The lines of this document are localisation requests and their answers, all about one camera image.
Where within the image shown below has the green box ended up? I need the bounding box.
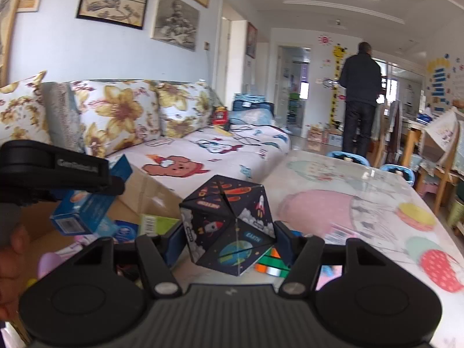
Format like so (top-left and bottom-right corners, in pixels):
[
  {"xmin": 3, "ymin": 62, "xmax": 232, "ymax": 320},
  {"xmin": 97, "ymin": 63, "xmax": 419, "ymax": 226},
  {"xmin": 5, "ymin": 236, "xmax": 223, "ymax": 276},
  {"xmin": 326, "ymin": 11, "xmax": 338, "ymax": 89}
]
[{"xmin": 138, "ymin": 214, "xmax": 179, "ymax": 236}]

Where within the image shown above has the blue white medicine box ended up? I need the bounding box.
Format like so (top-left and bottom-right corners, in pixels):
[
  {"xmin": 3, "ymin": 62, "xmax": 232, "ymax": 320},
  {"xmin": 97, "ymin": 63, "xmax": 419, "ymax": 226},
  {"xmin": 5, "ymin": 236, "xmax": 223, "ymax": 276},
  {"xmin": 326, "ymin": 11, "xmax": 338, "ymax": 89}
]
[{"xmin": 50, "ymin": 155, "xmax": 133, "ymax": 236}]

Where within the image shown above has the left hand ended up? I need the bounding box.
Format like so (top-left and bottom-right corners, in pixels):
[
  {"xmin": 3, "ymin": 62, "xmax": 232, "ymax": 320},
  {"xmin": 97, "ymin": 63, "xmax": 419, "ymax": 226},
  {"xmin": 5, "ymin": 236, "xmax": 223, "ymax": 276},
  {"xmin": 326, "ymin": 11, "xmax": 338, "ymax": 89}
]
[{"xmin": 1, "ymin": 204, "xmax": 29, "ymax": 323}]

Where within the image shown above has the rubiks cube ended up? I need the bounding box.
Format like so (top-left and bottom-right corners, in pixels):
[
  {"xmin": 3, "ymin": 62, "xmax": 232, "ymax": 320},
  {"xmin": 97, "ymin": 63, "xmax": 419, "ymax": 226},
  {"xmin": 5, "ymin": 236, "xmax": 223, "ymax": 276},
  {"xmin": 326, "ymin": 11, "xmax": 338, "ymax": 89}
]
[{"xmin": 254, "ymin": 247, "xmax": 289, "ymax": 278}]

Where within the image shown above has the cardboard box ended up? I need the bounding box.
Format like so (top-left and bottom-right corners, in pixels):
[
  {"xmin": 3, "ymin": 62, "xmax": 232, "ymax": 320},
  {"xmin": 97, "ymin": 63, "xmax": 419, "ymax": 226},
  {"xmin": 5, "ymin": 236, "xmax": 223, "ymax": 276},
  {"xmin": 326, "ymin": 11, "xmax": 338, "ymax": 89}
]
[{"xmin": 10, "ymin": 167, "xmax": 184, "ymax": 334}]

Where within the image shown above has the grey patterned cushion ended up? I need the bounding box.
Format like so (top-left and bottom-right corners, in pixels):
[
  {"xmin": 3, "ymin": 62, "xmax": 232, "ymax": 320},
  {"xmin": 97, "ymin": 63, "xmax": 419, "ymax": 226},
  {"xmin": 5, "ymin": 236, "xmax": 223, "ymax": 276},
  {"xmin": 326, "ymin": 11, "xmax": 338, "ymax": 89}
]
[{"xmin": 41, "ymin": 82, "xmax": 85, "ymax": 153}]

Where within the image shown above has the sofa with cartoon cover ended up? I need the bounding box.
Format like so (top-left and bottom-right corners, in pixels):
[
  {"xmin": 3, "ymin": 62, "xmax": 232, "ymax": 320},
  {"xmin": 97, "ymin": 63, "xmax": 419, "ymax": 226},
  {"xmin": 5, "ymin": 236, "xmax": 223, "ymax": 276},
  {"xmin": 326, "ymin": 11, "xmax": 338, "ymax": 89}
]
[{"xmin": 1, "ymin": 73, "xmax": 290, "ymax": 196}]

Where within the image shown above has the floral cushion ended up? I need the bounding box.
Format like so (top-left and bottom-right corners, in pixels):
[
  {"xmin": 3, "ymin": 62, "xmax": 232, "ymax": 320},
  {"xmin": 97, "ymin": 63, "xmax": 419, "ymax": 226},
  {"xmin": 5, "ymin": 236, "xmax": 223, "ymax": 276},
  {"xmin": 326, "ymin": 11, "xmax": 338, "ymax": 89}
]
[
  {"xmin": 156, "ymin": 80, "xmax": 213, "ymax": 138},
  {"xmin": 70, "ymin": 80, "xmax": 161, "ymax": 158}
]

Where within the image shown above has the blue plastic stool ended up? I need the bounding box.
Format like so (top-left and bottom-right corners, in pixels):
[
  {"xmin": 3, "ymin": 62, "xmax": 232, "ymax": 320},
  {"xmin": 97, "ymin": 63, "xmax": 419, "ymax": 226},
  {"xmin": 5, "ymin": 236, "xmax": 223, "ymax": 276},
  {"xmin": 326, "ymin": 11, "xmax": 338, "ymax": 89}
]
[{"xmin": 326, "ymin": 151, "xmax": 370, "ymax": 166}]

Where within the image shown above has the red box on sofa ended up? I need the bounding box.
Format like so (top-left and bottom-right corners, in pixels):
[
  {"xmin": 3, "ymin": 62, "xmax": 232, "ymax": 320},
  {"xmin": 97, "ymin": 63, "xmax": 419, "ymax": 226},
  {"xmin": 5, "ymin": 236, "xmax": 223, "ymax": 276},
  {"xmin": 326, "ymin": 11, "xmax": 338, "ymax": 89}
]
[{"xmin": 212, "ymin": 106, "xmax": 229, "ymax": 126}]

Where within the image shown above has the wooden chair with cover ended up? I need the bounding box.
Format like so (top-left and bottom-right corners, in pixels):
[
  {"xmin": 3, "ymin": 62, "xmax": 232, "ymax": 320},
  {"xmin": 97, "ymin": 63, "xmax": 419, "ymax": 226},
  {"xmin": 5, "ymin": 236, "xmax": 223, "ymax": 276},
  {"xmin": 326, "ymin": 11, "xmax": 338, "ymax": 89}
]
[{"xmin": 416, "ymin": 107, "xmax": 463, "ymax": 215}]

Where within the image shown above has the man in dark clothes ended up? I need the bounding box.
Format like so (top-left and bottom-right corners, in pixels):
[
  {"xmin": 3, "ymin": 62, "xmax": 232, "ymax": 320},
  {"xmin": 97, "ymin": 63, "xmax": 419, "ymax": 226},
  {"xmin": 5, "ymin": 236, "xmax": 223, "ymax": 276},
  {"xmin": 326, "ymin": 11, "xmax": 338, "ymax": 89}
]
[{"xmin": 338, "ymin": 42, "xmax": 382, "ymax": 157}]

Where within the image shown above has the giraffe height sticker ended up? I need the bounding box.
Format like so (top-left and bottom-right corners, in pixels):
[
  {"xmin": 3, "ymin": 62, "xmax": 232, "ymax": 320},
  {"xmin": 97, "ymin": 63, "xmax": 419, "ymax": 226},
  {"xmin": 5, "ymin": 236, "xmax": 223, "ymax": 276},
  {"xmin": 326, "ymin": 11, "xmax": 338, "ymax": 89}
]
[{"xmin": 329, "ymin": 43, "xmax": 347, "ymax": 126}]

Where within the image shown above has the framed portrait picture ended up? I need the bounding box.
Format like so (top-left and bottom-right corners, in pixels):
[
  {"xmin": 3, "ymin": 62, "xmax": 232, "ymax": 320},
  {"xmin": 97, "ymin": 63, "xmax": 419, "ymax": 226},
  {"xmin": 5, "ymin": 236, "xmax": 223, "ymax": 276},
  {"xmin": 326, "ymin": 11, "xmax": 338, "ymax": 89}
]
[{"xmin": 150, "ymin": 0, "xmax": 200, "ymax": 51}]

